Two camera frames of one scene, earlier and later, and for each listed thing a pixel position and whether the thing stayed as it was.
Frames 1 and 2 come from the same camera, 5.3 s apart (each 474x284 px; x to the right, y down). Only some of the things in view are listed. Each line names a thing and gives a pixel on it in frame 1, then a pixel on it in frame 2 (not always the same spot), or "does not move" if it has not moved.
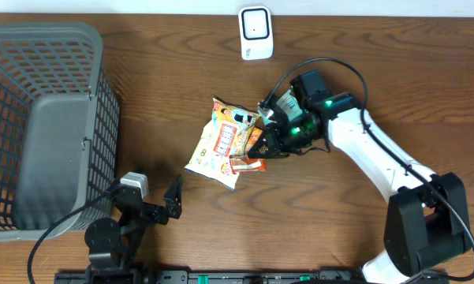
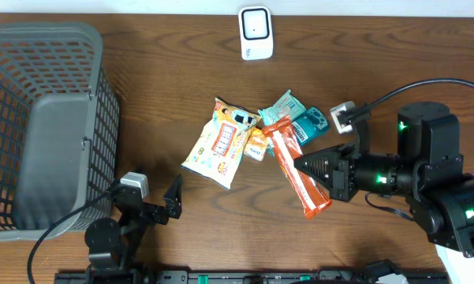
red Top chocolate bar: (248, 165) to (284, 138)
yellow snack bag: (222, 136) does not move
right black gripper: (276, 147) to (344, 181)
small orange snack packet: (254, 137) does not move
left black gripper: (173, 202) does not move
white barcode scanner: (255, 32) does not move
